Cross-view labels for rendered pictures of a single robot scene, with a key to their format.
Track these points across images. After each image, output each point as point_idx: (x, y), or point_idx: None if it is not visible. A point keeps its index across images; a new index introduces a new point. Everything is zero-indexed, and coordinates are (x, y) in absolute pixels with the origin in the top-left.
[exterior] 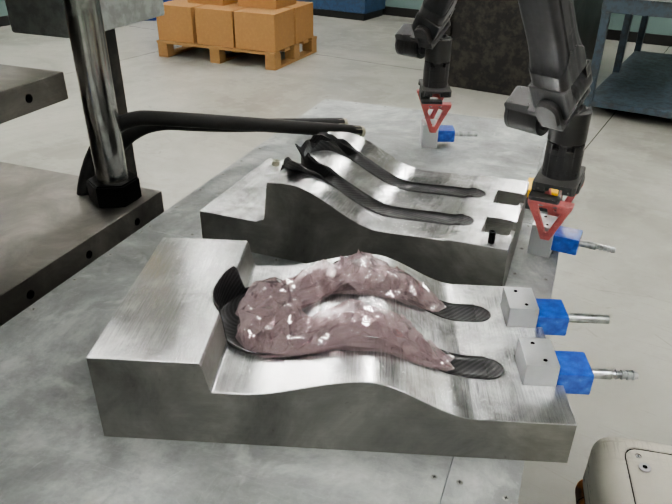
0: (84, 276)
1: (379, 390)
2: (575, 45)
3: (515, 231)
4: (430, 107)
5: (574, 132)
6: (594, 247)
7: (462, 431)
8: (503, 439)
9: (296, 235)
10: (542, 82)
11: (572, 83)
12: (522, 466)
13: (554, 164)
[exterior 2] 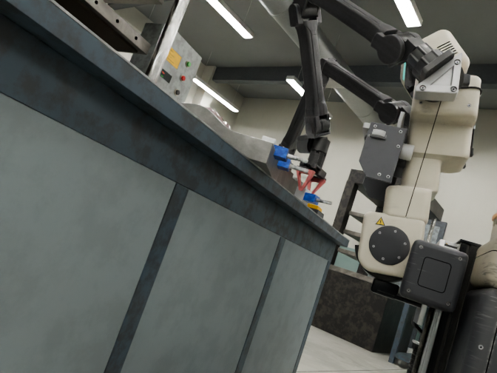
0: None
1: (203, 109)
2: (322, 99)
3: (286, 173)
4: None
5: (320, 144)
6: (322, 200)
7: (228, 136)
8: (242, 144)
9: None
10: (308, 113)
11: (319, 115)
12: (247, 157)
13: (310, 158)
